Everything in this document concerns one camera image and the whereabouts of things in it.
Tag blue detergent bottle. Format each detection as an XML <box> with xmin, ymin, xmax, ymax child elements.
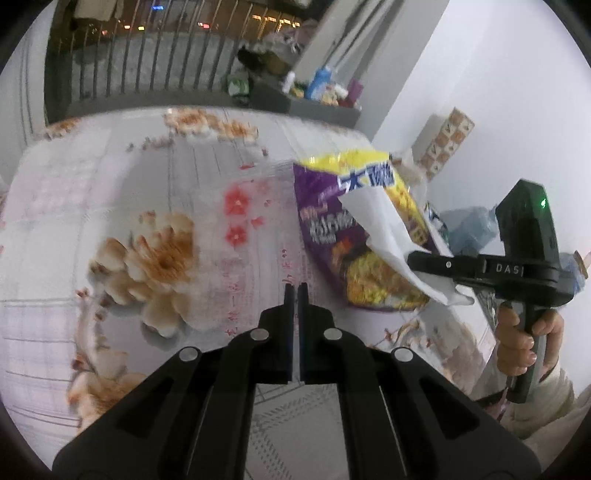
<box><xmin>305</xmin><ymin>65</ymin><xmax>334</xmax><ymax>101</ymax></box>

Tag metal balcony railing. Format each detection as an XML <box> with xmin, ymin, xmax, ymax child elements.
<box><xmin>44</xmin><ymin>0</ymin><xmax>296</xmax><ymax>123</ymax></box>

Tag grey cabinet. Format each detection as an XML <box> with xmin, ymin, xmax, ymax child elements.
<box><xmin>249</xmin><ymin>78</ymin><xmax>362</xmax><ymax>127</ymax></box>

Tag purple yellow noodle packet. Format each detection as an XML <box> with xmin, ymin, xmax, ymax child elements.
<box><xmin>293</xmin><ymin>148</ymin><xmax>455</xmax><ymax>313</ymax></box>

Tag blue water jug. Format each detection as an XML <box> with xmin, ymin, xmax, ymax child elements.
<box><xmin>441</xmin><ymin>207</ymin><xmax>591</xmax><ymax>294</ymax></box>

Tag green white packet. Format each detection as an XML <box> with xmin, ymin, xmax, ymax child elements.
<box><xmin>226</xmin><ymin>74</ymin><xmax>251</xmax><ymax>99</ymax></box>

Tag open cardboard box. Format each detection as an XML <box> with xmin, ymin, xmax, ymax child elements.
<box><xmin>238</xmin><ymin>37</ymin><xmax>301</xmax><ymax>78</ymax></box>

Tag tile pattern board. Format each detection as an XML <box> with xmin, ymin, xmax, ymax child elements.
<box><xmin>418</xmin><ymin>107</ymin><xmax>475</xmax><ymax>183</ymax></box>

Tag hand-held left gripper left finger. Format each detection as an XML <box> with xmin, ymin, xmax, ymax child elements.
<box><xmin>53</xmin><ymin>284</ymin><xmax>294</xmax><ymax>480</ymax></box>

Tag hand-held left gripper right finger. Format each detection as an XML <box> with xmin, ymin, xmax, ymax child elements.
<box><xmin>299</xmin><ymin>282</ymin><xmax>541</xmax><ymax>480</ymax></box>

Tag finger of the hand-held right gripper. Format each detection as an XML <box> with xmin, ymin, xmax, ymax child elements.
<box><xmin>407</xmin><ymin>251</ymin><xmax>485</xmax><ymax>283</ymax></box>

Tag person's right forearm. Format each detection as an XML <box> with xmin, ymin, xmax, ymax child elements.
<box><xmin>471</xmin><ymin>360</ymin><xmax>583</xmax><ymax>464</ymax></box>

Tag white paper wrapper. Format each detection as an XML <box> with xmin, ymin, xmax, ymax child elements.
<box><xmin>341</xmin><ymin>187</ymin><xmax>475</xmax><ymax>306</ymax></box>

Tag grey curtain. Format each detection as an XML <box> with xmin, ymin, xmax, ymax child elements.
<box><xmin>295</xmin><ymin>0</ymin><xmax>370</xmax><ymax>79</ymax></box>

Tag person's right hand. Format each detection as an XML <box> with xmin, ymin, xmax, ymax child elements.
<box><xmin>497</xmin><ymin>305</ymin><xmax>565</xmax><ymax>376</ymax></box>

